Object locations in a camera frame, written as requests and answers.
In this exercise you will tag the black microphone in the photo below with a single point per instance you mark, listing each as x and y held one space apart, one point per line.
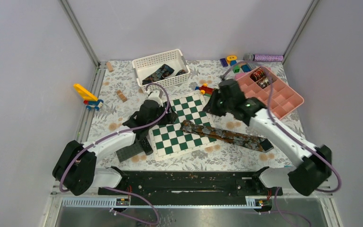
146 147

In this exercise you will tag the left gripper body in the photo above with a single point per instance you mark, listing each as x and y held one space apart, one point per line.
168 118

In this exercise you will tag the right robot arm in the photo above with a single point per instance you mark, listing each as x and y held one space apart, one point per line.
311 164

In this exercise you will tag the purple glitter microphone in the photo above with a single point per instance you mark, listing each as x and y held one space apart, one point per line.
263 57

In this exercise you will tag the dark blue patterned tie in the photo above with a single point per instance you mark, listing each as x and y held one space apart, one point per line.
164 75

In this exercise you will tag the green white chessboard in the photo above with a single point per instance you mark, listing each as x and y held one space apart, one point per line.
170 141

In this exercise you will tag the green block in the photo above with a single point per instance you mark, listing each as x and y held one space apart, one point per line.
236 69

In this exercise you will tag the yellow ring block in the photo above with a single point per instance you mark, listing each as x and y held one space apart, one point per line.
231 58

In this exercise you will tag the pink cylinder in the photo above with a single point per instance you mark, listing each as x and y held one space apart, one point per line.
239 75

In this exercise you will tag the grey lego baseplate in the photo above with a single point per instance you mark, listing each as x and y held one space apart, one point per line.
128 152

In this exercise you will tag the brown rolled tie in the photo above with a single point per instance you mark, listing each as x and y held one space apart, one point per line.
264 82

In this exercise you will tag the red toy car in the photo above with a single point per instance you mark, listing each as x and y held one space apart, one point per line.
205 90

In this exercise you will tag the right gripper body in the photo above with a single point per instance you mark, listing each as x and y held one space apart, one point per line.
219 106

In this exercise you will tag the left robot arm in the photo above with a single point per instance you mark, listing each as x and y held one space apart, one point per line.
76 168

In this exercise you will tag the purple block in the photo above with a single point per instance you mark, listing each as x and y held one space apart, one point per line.
224 62

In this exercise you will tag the floral table mat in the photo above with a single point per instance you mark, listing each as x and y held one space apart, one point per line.
220 157

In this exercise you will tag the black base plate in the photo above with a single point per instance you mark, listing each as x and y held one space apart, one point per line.
195 188

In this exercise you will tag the blue block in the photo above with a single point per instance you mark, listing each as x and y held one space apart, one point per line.
245 68

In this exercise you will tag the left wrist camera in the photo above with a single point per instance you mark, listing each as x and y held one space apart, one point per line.
157 97

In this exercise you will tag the red rolled tie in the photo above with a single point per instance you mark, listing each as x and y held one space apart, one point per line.
258 74

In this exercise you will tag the brown floral tie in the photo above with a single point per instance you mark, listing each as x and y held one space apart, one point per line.
256 143

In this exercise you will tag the yellow blue toy crane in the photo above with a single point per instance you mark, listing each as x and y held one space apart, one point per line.
90 101

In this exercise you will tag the white plastic basket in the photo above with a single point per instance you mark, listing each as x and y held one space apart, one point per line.
173 58

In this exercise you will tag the pink compartment tray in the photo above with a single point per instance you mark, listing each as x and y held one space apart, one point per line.
283 99

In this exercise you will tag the wooden block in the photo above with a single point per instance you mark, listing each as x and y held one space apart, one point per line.
109 67
121 96

